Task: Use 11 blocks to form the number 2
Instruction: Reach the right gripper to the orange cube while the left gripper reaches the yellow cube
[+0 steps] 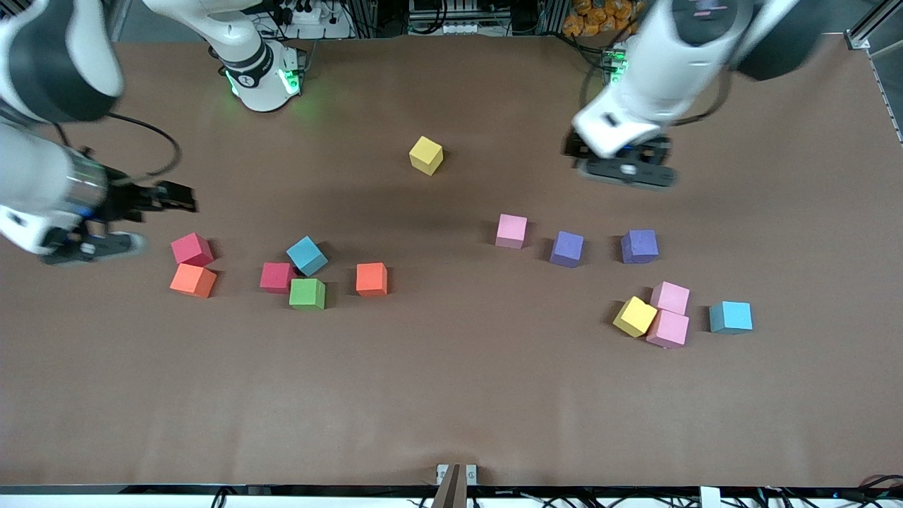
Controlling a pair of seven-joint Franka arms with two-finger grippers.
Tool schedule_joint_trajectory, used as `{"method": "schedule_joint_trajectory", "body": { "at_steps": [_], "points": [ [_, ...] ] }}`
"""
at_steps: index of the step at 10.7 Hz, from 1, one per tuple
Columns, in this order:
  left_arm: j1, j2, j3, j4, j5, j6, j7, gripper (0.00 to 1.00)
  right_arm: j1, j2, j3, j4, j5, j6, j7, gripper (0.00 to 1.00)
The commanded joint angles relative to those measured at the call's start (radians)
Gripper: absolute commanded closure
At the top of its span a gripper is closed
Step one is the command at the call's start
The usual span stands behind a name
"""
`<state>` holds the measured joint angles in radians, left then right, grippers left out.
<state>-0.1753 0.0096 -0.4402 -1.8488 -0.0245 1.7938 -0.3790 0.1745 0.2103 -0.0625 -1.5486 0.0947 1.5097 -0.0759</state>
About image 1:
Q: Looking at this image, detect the dark purple foam cube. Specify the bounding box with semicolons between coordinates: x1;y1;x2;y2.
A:
621;229;660;265

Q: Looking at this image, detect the light purple foam cube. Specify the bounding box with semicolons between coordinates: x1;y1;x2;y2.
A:
550;231;586;269

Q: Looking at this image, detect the crimson foam cube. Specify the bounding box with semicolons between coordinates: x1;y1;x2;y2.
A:
170;232;214;268
259;262;297;294

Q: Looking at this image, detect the pink foam cube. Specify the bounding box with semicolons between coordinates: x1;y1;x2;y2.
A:
495;214;528;250
646;309;690;350
650;281;691;316

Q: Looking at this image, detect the blue foam cube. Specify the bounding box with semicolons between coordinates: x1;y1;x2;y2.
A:
709;301;753;334
286;236;329;277

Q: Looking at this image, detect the yellow foam cube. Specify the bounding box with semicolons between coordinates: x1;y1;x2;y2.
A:
612;296;658;338
409;136;444;176

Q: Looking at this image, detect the orange foam cube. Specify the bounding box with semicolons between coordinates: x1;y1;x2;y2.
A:
356;262;389;298
169;263;218;299

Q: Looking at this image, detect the bag of orange items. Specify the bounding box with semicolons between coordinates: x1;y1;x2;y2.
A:
564;0;646;37

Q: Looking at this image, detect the green foam cube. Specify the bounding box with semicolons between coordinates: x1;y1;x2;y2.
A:
289;278;327;311

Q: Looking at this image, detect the metal equipment rack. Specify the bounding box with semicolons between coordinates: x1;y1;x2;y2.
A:
408;0;519;36

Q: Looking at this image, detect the white power strip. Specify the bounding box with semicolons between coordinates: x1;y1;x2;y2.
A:
274;0;355;40

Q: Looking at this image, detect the brown table cover sheet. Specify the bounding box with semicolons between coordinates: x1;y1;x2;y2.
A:
0;34;903;489

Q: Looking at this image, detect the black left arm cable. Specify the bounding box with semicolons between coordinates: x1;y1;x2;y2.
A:
674;67;734;129

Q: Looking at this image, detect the aluminium frame profile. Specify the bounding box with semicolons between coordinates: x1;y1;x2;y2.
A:
845;0;903;145

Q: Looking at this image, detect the metal bracket with brown post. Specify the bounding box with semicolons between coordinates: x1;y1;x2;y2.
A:
435;463;478;508

